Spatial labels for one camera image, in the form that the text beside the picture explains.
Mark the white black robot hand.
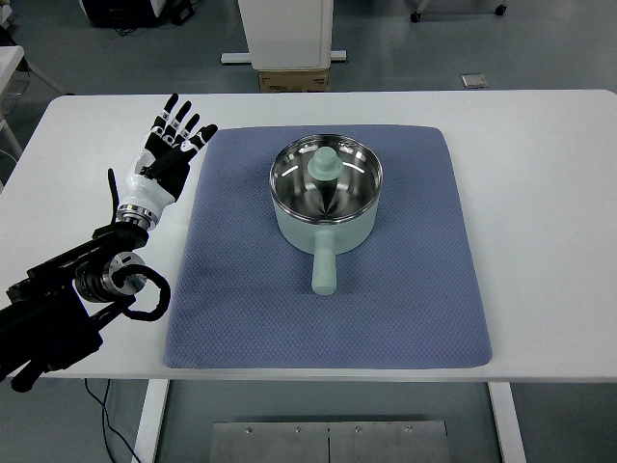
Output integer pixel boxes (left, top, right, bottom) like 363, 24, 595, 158
117, 94, 218, 231

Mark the green pot with glass lid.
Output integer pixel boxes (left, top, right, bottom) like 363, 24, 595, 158
269, 134, 383, 295

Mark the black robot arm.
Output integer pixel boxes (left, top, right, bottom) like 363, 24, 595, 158
1, 223, 148, 393

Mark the blue quilted mat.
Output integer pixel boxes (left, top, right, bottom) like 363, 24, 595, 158
164, 125, 493, 369

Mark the black equipment on floor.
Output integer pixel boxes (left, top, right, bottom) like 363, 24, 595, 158
79, 0, 201, 29

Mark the cardboard box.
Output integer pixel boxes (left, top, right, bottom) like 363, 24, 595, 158
257, 68, 330, 94

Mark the left white table leg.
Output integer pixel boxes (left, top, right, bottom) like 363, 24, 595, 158
131, 379, 171, 462

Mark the white table leg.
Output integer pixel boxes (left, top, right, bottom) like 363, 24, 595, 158
131, 379, 171, 462
488, 382, 526, 463

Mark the white cart with castors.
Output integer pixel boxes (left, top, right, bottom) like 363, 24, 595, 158
409, 0, 511, 24

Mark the grey floor outlet plate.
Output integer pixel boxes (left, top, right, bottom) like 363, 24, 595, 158
460, 73, 489, 89

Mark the right white table leg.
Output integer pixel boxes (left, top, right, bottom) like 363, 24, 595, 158
488, 382, 526, 463

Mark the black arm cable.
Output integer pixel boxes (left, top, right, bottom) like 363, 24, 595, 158
106, 168, 173, 323

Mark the white cabinet pedestal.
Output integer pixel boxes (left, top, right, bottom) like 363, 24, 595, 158
221, 0, 347, 71

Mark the black floor cable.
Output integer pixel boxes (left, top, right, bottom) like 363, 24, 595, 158
84, 378, 141, 463

